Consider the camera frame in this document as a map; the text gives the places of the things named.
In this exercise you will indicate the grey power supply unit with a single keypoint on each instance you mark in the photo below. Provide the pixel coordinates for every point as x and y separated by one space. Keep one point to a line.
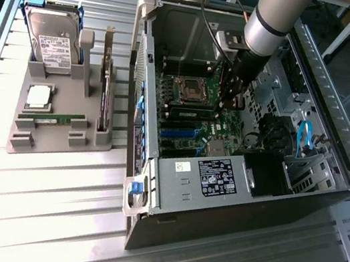
179 186

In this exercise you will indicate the blue disk caddy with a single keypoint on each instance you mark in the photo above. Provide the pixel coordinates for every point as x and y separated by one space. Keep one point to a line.
35 1

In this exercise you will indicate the blue expansion slot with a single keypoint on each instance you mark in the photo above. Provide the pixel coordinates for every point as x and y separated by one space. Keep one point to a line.
178 132

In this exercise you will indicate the silver CPU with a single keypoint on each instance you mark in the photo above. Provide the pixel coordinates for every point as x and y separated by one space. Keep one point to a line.
39 96

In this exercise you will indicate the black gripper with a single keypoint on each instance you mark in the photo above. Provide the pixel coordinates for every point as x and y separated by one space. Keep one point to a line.
248 66

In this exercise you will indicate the silver chipset heat sink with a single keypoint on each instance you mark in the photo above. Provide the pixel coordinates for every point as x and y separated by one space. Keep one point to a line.
216 148

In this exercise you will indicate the green RAM stick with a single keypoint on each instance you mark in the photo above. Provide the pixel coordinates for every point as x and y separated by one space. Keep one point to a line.
191 113
62 117

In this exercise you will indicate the black fan shroud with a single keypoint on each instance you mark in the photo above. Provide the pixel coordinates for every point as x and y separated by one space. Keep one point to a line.
265 174

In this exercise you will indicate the silver hard disk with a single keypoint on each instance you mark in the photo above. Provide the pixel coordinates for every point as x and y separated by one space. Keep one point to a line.
52 38

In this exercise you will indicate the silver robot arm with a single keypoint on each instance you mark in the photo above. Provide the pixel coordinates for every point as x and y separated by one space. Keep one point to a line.
274 12

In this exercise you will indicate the silver disk bay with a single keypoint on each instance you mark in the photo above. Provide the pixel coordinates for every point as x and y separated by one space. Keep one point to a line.
308 181

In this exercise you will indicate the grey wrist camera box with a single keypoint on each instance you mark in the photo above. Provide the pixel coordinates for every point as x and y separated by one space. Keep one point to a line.
229 39

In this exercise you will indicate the CPU socket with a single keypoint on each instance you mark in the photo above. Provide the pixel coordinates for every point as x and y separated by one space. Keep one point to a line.
190 89

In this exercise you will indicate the graphics card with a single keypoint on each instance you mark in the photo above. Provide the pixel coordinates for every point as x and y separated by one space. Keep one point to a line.
104 91

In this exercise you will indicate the black open PC case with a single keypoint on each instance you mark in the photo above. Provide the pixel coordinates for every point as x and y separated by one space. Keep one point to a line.
211 232

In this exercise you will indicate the grey parts rack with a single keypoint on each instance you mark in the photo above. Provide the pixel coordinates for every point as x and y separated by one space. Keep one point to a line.
55 137

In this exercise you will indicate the blue case latch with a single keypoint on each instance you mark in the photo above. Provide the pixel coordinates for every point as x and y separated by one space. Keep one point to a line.
135 188

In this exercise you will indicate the green motherboard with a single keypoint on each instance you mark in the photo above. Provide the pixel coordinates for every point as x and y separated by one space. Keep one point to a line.
202 132

